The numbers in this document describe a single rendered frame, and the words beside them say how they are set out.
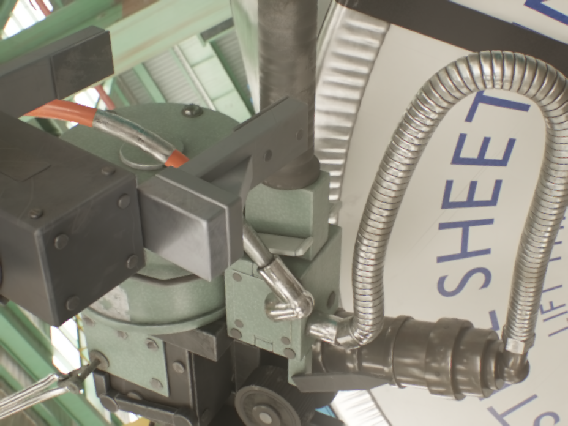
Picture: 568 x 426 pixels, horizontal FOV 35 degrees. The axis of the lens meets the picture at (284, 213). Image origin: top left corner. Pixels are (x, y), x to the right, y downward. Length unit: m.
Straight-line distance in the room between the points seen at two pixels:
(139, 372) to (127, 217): 0.36
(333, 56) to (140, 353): 0.27
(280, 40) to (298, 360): 0.23
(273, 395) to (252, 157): 0.33
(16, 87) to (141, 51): 5.27
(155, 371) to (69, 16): 5.86
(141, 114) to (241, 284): 0.16
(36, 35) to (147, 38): 1.12
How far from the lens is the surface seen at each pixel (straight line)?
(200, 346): 0.64
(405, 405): 0.97
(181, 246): 0.36
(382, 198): 0.52
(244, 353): 0.72
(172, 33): 5.69
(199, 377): 0.70
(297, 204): 0.56
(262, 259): 0.55
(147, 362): 0.69
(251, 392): 0.70
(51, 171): 0.36
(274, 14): 0.50
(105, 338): 0.71
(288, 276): 0.56
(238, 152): 0.38
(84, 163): 0.36
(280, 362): 0.74
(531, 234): 0.55
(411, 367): 0.67
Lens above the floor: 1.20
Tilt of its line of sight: 8 degrees up
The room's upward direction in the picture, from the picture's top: 115 degrees counter-clockwise
